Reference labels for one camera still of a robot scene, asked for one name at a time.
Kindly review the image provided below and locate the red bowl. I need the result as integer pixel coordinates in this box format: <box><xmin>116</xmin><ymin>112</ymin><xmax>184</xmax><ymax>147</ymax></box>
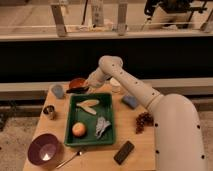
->
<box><xmin>69</xmin><ymin>78</ymin><xmax>87</xmax><ymax>89</ymax></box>

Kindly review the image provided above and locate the metal spoon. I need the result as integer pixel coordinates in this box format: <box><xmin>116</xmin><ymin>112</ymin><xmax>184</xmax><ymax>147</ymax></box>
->
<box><xmin>56</xmin><ymin>150</ymin><xmax>85</xmax><ymax>169</ymax></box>

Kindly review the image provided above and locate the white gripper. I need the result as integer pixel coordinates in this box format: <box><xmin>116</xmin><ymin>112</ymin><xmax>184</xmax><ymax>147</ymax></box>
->
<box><xmin>84</xmin><ymin>68</ymin><xmax>108</xmax><ymax>88</ymax></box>

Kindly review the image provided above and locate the green plastic tray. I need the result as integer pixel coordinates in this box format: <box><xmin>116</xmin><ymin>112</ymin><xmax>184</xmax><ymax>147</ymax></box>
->
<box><xmin>64</xmin><ymin>93</ymin><xmax>115</xmax><ymax>147</ymax></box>

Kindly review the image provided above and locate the peeled banana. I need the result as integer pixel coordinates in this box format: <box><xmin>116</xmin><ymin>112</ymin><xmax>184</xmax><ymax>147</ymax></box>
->
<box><xmin>77</xmin><ymin>99</ymin><xmax>99</xmax><ymax>115</ymax></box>

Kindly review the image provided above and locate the peach apple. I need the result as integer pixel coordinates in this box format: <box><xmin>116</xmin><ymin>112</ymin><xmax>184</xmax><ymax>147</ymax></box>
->
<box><xmin>72</xmin><ymin>122</ymin><xmax>87</xmax><ymax>137</ymax></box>

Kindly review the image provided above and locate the bunch of dark grapes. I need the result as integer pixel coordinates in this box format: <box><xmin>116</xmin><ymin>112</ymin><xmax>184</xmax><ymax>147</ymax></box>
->
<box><xmin>135</xmin><ymin>112</ymin><xmax>154</xmax><ymax>134</ymax></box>

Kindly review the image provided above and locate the blue plastic cup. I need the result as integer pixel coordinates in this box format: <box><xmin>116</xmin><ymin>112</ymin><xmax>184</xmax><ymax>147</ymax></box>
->
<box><xmin>51</xmin><ymin>84</ymin><xmax>64</xmax><ymax>99</ymax></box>

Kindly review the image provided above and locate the small metal cup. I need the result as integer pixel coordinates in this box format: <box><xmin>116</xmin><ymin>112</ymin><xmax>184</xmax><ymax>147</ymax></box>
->
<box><xmin>43</xmin><ymin>105</ymin><xmax>56</xmax><ymax>120</ymax></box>

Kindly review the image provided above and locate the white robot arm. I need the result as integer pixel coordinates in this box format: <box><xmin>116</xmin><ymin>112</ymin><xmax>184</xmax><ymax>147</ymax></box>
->
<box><xmin>86</xmin><ymin>56</ymin><xmax>207</xmax><ymax>171</ymax></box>

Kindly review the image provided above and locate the black brush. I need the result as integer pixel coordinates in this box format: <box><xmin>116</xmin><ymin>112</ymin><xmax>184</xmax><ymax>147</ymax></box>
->
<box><xmin>66</xmin><ymin>87</ymin><xmax>89</xmax><ymax>94</ymax></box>

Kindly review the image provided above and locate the black rectangular block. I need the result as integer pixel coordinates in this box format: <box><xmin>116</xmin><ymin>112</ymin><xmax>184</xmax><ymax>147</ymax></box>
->
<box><xmin>114</xmin><ymin>141</ymin><xmax>134</xmax><ymax>165</ymax></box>

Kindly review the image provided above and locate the purple bowl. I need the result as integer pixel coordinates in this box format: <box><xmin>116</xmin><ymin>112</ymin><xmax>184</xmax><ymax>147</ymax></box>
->
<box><xmin>27</xmin><ymin>133</ymin><xmax>60</xmax><ymax>166</ymax></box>

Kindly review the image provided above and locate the blue sponge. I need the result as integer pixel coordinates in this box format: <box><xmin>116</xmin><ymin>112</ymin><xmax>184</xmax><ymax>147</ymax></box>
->
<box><xmin>122</xmin><ymin>95</ymin><xmax>139</xmax><ymax>109</ymax></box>

